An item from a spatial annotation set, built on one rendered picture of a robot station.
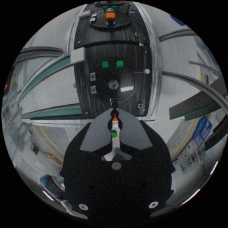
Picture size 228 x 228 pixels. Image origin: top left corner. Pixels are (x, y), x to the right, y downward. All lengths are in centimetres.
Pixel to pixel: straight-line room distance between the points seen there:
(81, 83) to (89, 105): 8
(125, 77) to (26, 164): 857
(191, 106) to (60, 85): 47
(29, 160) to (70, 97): 830
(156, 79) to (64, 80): 35
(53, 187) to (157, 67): 69
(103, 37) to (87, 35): 5
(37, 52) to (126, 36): 25
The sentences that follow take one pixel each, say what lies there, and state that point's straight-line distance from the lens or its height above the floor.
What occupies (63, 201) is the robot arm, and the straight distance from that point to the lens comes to 51.
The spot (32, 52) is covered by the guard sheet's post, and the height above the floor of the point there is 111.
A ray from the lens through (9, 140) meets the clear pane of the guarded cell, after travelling 136.
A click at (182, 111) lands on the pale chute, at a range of 26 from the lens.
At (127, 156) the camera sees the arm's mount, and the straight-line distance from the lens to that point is 59.
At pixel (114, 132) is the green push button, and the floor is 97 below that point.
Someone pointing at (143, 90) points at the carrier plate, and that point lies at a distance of 25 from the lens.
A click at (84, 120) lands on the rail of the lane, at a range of 31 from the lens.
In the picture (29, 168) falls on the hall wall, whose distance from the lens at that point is 867.
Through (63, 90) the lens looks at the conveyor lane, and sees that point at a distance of 36.
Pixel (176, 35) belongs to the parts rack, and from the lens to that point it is 30.
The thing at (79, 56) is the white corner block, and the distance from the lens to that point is 23.
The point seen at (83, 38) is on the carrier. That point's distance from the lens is 28.
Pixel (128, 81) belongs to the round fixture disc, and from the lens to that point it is 21.
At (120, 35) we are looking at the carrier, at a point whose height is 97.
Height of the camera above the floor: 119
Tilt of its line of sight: 58 degrees down
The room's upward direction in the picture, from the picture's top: 177 degrees clockwise
